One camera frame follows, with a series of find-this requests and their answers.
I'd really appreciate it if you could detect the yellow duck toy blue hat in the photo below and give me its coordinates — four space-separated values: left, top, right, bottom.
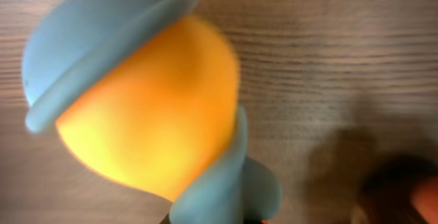
21 0 282 223

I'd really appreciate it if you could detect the brown plush capybara toy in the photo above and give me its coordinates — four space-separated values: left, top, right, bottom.
350 154 437 224

